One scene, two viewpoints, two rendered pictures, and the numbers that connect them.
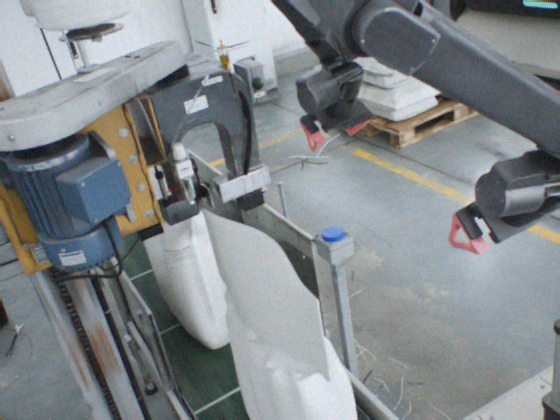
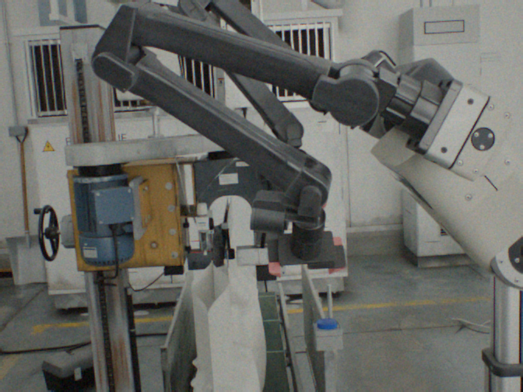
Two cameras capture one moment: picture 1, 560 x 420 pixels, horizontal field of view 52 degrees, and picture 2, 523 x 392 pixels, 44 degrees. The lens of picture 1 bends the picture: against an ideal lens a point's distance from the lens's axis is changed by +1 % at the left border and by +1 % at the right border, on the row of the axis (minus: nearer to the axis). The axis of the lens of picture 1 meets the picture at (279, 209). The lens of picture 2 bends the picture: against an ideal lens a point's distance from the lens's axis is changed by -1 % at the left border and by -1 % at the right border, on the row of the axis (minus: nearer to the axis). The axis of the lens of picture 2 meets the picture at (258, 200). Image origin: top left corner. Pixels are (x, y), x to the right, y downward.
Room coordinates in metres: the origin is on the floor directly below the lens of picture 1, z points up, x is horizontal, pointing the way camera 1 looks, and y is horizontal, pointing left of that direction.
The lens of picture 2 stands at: (-0.40, -0.73, 1.52)
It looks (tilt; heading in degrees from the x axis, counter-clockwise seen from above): 9 degrees down; 25
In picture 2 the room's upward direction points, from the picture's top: 3 degrees counter-clockwise
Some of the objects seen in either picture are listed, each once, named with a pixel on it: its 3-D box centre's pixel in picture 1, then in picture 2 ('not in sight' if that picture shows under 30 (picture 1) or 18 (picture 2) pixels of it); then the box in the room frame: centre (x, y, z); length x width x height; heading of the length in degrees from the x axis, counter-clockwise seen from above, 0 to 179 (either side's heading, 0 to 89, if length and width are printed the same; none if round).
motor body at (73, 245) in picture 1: (69, 204); (104, 218); (1.05, 0.41, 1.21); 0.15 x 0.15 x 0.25
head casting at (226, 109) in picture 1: (187, 115); (237, 194); (1.45, 0.19, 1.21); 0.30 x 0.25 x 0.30; 25
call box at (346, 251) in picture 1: (334, 244); (327, 335); (1.33, -0.13, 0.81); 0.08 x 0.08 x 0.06; 25
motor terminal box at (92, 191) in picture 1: (96, 194); (112, 208); (0.98, 0.33, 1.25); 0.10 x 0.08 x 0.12; 140
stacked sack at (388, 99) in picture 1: (409, 87); not in sight; (3.94, -1.07, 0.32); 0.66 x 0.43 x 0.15; 117
